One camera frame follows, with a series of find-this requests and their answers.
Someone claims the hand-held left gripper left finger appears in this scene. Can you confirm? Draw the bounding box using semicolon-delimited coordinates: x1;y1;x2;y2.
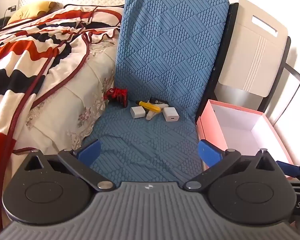
24;139;115;192

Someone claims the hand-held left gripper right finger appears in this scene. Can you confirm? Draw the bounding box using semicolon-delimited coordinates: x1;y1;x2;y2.
184;139;278;190

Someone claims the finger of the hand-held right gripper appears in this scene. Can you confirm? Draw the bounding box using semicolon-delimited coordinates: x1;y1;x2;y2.
276;160;300;180

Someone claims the pink cardboard box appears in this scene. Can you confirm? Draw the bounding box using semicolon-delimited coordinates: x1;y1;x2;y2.
196;99;300;179

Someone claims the yellow screwdriver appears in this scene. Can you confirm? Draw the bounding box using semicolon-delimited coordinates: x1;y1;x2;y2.
136;101;163;112

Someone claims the white charger adapter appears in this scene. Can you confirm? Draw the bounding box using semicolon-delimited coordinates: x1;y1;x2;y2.
130;106;147;119
162;107;180;122

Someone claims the cream floral bed sheet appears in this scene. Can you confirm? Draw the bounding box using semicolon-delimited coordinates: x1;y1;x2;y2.
10;27;120;155

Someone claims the beige hair clip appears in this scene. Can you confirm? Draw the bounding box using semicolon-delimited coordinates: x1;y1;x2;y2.
145;104;169;122

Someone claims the small black device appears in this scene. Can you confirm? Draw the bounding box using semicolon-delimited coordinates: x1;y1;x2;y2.
149;97;169;105

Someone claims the striped red black white blanket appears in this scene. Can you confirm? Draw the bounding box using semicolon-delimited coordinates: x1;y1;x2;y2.
0;4;124;230

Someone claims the black metal tube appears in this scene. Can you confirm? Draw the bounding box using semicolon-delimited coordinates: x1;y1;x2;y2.
262;36;300;114

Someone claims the blue textured chair cover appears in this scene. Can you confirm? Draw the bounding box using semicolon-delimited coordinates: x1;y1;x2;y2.
81;0;230;188

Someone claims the yellow pillow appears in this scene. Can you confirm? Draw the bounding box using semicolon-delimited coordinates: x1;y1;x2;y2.
7;1;58;24

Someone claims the black chair frame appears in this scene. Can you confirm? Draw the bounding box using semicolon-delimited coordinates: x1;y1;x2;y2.
196;2;239;124

